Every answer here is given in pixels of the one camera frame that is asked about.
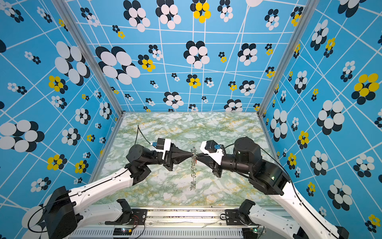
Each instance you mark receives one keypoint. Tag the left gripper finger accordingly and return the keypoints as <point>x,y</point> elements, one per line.
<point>184,157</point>
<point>179,152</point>

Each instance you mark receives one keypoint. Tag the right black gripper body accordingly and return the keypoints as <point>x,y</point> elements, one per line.
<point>218,170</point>

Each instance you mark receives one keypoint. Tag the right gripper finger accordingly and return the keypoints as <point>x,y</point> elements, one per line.
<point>202,155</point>
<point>206,160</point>

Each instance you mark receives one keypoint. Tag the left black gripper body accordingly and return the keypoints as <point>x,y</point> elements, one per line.
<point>167,163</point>

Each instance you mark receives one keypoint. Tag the grey metal key ring plate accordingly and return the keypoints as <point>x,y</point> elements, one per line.
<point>193,168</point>

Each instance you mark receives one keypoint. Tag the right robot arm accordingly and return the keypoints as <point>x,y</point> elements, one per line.
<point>270,179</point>

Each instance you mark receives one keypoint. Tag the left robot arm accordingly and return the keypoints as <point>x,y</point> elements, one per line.
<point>62,213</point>

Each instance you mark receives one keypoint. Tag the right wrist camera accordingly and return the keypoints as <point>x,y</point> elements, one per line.
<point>214,150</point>

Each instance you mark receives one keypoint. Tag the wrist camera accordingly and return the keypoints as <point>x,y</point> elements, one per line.
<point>162,146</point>
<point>214,150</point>

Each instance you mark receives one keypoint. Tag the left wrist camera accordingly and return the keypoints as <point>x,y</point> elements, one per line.
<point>162,146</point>

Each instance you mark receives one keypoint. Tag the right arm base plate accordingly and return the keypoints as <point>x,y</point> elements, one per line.
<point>232,218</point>

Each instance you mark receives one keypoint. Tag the aluminium front rail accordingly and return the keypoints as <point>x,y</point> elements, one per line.
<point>189,217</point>

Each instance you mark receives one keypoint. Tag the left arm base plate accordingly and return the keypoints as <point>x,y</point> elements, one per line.
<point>133,217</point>

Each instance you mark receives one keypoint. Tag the perforated cable duct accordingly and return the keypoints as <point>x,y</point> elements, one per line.
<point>158,233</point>

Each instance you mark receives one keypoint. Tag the right corner aluminium post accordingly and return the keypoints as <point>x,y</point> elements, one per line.
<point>294,41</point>

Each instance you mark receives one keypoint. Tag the corner aluminium post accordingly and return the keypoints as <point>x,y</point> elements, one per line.
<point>64,11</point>
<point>294,41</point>

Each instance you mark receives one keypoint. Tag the left corner aluminium post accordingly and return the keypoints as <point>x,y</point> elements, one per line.
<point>64,11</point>

